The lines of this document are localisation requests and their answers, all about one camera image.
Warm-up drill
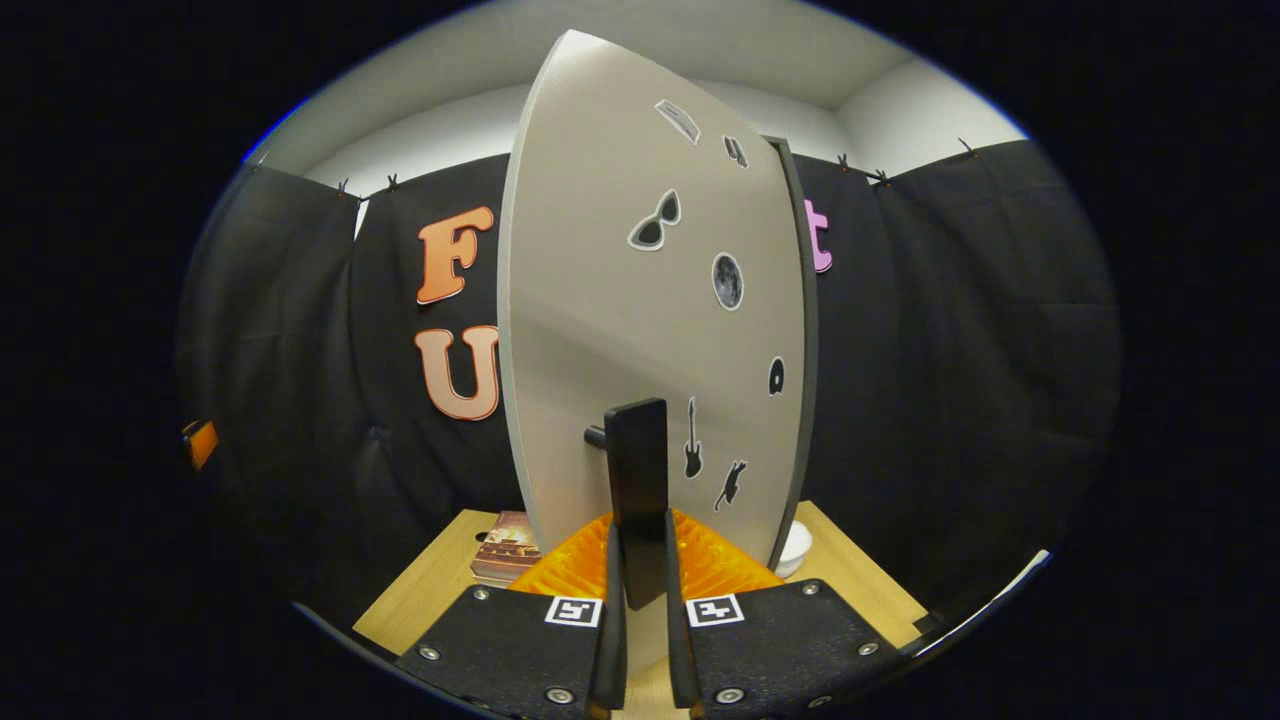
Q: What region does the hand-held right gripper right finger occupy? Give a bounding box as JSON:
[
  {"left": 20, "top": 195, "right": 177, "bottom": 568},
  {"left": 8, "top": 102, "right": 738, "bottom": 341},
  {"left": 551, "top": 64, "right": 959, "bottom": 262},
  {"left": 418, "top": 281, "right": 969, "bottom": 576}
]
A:
[{"left": 665, "top": 508, "right": 906, "bottom": 720}]

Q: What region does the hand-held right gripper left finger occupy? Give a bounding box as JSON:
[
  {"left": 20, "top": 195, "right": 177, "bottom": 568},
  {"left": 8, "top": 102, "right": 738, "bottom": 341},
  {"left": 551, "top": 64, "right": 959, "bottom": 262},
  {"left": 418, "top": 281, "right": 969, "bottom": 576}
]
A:
[{"left": 393, "top": 512, "right": 631, "bottom": 720}]

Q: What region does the black cabinet door handle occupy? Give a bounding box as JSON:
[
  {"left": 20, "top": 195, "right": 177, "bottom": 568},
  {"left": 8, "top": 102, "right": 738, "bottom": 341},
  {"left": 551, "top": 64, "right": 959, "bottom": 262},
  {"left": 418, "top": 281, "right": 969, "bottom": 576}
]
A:
[{"left": 585, "top": 398, "right": 669, "bottom": 611}]

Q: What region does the grey cabinet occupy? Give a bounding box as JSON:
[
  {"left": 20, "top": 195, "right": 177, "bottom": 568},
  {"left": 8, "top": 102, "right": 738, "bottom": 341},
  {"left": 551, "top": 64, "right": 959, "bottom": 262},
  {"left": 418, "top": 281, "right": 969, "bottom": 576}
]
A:
[{"left": 762, "top": 135, "right": 821, "bottom": 573}]

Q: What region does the white cabinet door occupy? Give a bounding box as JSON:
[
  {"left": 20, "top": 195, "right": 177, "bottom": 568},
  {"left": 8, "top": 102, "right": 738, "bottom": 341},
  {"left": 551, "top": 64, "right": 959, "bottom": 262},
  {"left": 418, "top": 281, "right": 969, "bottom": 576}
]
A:
[{"left": 497, "top": 28, "right": 809, "bottom": 676}]

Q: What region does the brown cover book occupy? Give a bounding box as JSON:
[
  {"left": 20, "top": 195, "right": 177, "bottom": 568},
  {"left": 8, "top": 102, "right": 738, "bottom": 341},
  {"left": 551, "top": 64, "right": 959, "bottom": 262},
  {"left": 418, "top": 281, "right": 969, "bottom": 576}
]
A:
[{"left": 470, "top": 510, "right": 541, "bottom": 589}]

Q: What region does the white round lidded pot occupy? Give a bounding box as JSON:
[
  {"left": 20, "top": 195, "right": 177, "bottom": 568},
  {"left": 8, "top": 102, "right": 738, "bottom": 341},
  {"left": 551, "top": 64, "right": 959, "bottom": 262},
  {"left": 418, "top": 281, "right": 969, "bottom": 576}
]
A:
[{"left": 775, "top": 522, "right": 814, "bottom": 579}]

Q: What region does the black backdrop cloth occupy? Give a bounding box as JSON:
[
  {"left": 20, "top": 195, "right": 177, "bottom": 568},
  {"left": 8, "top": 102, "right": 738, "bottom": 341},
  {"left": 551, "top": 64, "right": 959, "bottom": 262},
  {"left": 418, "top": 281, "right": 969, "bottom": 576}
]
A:
[{"left": 175, "top": 140, "right": 1121, "bottom": 641}]

